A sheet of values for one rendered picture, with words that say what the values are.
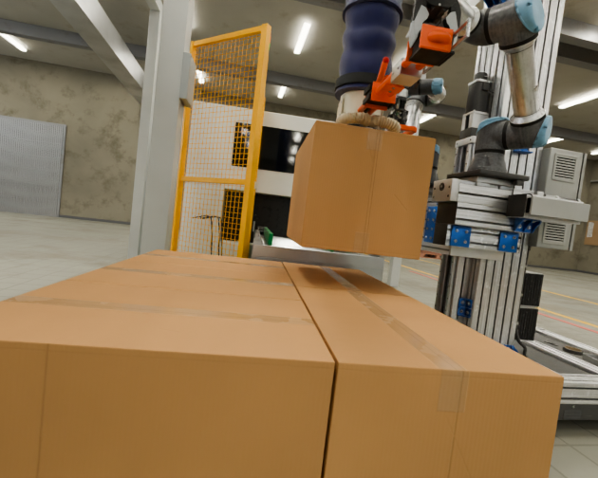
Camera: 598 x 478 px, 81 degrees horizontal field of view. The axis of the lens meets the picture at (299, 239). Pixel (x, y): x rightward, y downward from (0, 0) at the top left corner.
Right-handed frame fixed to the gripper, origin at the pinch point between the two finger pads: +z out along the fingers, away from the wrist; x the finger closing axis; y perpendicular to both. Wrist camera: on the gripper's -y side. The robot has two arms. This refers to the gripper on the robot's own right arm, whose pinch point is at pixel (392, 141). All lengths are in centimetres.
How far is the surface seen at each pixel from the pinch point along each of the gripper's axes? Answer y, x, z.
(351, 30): 35, -34, -30
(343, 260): -7, -16, 63
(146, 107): -287, -214, -74
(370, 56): 40, -27, -20
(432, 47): 94, -27, 3
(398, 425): 119, -36, 76
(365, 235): 61, -27, 47
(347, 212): 61, -34, 40
